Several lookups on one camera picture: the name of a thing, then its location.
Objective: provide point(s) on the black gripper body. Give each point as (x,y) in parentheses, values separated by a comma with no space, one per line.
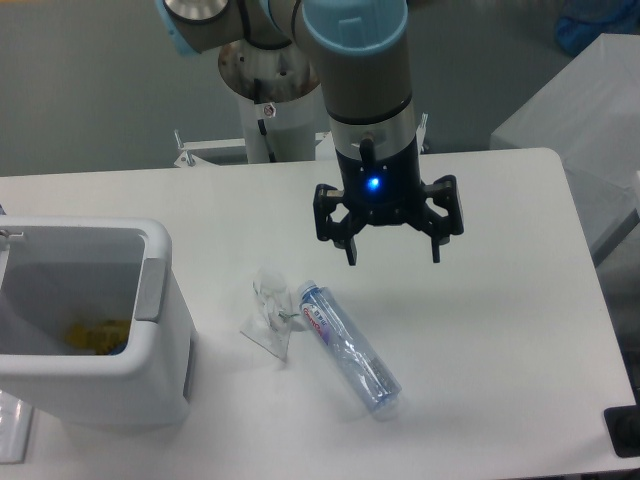
(381,191)

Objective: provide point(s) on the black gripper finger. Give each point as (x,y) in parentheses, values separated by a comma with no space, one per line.
(341,233)
(436,211)

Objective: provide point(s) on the clear plastic wrapper bag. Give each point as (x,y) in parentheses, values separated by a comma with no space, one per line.
(270,325)

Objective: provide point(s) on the clear plastic water bottle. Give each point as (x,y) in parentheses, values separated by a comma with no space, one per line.
(360,367)

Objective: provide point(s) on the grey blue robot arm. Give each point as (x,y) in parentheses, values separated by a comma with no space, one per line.
(358,50)

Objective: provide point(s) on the yellow trash in can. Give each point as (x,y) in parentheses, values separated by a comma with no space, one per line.
(107,337)

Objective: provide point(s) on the white plastic trash can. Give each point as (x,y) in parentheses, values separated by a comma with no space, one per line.
(58,271)

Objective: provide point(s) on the grey covered side table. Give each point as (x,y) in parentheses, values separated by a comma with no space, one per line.
(589,115)

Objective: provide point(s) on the blue bag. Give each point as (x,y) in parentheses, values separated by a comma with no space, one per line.
(580,23)

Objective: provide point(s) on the clear plastic tray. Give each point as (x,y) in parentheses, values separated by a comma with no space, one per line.
(16,420)

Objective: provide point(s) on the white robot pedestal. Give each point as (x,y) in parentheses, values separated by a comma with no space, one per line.
(275,89)

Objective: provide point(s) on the white pedestal base bracket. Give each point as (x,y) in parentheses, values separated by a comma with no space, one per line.
(300,144)

